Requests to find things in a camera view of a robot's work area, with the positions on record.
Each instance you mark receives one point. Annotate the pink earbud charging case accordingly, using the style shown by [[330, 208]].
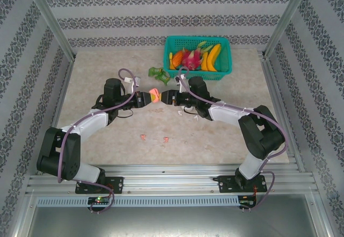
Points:
[[153, 90]]

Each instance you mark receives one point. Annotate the aluminium side rail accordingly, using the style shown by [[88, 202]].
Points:
[[54, 118], [274, 86]]

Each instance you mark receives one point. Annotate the aluminium frame post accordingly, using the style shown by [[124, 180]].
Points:
[[48, 16], [289, 16]]

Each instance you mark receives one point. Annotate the green snack packet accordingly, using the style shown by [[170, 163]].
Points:
[[153, 71], [163, 77]]

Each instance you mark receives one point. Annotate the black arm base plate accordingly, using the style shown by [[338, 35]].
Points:
[[117, 184], [224, 183]]

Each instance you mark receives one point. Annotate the small green circuit board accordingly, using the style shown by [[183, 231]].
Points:
[[247, 202], [99, 200]]

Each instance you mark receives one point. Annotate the teal plastic mesh basket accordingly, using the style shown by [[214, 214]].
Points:
[[188, 41]]

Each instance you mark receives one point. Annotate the pink dragon fruit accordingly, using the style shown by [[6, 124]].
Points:
[[190, 58]]

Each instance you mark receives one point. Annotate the aluminium front rail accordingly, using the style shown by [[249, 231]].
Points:
[[166, 180]]

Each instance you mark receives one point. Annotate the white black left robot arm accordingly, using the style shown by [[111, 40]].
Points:
[[94, 120]]

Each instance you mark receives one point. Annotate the large yellow banana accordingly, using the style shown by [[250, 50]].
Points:
[[213, 57]]

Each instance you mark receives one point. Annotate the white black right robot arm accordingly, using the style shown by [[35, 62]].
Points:
[[228, 114]]

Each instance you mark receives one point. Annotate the orange mango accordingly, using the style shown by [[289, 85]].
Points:
[[178, 58]]

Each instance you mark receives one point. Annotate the small yellow banana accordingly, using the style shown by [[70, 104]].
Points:
[[205, 63]]

